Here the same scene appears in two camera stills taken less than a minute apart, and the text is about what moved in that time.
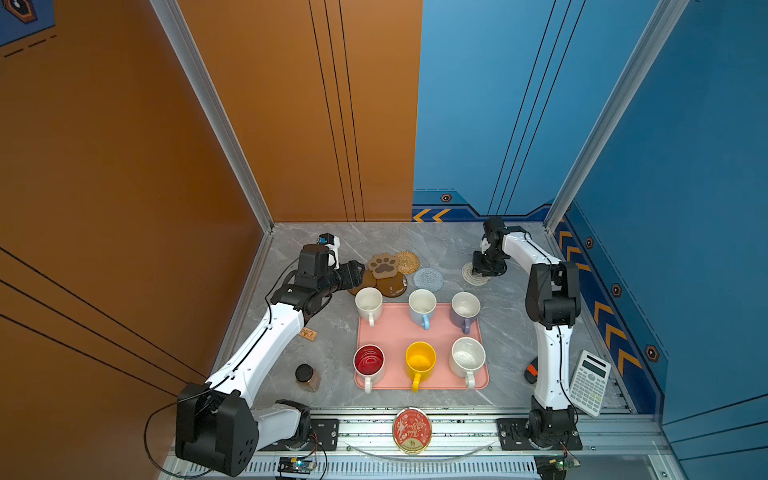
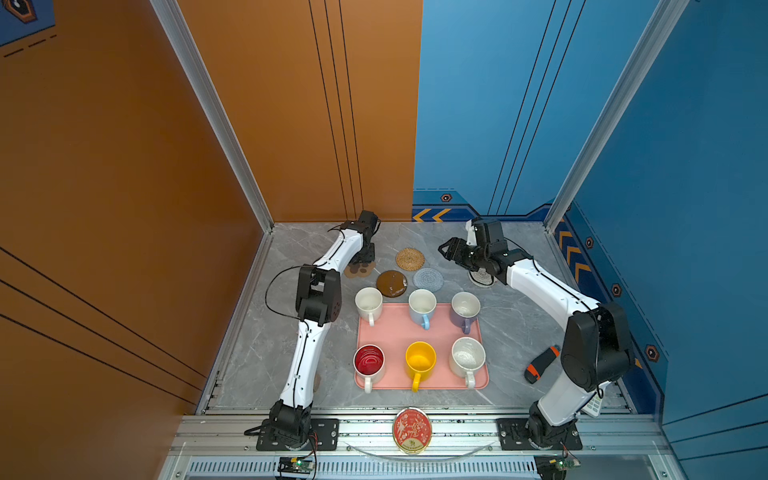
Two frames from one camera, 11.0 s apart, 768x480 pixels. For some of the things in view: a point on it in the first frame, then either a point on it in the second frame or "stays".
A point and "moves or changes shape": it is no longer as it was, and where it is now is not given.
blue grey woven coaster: (428, 278) stays
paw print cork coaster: (383, 265) moves or changes shape
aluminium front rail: (464, 447) stays
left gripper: (350, 276) -> (371, 255)
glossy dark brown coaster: (393, 286) stays
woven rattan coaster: (408, 262) stays
